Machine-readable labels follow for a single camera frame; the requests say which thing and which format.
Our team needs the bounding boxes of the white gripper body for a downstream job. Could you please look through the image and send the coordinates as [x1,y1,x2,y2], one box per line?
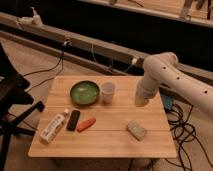
[135,91,149,107]

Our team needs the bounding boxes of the green ceramic bowl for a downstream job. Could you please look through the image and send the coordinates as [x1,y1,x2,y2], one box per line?
[70,80,100,106]

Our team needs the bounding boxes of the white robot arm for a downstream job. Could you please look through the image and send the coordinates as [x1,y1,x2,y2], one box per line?
[135,52,213,116]

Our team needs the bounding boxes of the grey sponge block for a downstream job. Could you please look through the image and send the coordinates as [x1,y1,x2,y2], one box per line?
[127,121,146,141]

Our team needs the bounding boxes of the white plastic cup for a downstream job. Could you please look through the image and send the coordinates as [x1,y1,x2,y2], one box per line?
[101,82,115,104]

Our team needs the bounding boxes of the wooden table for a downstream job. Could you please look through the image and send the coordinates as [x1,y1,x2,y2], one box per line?
[28,76,177,158]

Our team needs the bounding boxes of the orange carrot toy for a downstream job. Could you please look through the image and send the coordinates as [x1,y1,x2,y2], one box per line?
[77,118,96,132]

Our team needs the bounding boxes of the black rectangular remote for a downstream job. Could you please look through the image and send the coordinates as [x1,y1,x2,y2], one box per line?
[66,110,80,131]

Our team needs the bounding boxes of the white tube bottle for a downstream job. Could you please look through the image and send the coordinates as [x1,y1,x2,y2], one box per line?
[40,109,69,144]

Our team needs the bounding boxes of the black office chair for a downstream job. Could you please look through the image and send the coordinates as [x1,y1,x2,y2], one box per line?
[0,43,44,171]

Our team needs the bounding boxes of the black floor cables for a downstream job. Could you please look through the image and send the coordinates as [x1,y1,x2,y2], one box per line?
[165,103,213,171]

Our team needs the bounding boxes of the long metal rail beam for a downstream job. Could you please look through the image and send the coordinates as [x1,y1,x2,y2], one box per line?
[0,11,213,83]

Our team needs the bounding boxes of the black cable left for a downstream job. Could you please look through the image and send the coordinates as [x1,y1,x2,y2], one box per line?
[20,39,72,94]

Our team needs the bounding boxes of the white clamp on rail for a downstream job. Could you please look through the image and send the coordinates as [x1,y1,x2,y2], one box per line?
[17,6,43,27]

